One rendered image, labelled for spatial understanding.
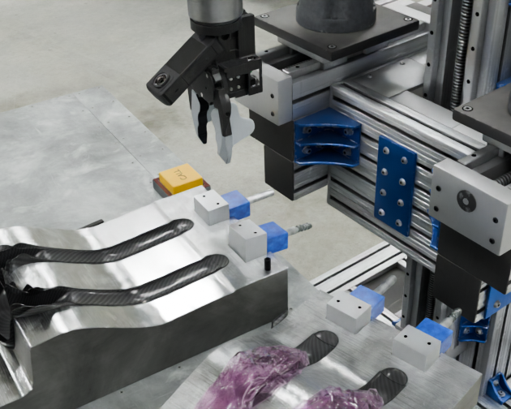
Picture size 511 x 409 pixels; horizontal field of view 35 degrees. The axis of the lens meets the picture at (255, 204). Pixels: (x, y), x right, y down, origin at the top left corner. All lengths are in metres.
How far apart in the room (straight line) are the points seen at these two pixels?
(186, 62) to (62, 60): 2.99
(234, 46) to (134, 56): 2.90
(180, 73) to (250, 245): 0.26
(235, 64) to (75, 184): 0.53
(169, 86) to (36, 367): 0.40
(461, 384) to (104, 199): 0.74
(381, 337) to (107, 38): 3.33
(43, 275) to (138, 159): 0.53
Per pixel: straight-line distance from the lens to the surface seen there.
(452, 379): 1.08
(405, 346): 1.07
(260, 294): 1.17
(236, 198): 1.29
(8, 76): 4.00
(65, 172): 1.61
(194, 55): 1.12
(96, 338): 1.07
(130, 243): 1.25
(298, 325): 1.13
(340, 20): 1.51
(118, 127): 1.74
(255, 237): 1.17
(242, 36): 1.15
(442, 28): 1.48
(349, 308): 1.12
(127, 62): 3.98
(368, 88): 1.52
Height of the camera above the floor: 1.63
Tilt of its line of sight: 35 degrees down
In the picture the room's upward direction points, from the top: 2 degrees counter-clockwise
